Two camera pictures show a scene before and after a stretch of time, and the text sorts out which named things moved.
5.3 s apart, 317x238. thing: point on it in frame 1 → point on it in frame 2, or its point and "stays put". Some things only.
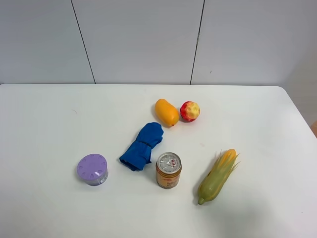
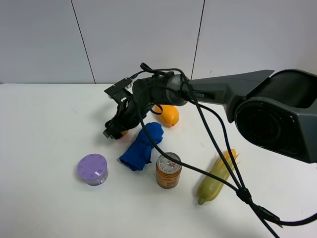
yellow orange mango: [167, 112] stays put
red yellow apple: [189, 111] → [124, 133]
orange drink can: [168, 170] stays put
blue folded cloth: [138, 154] stays put
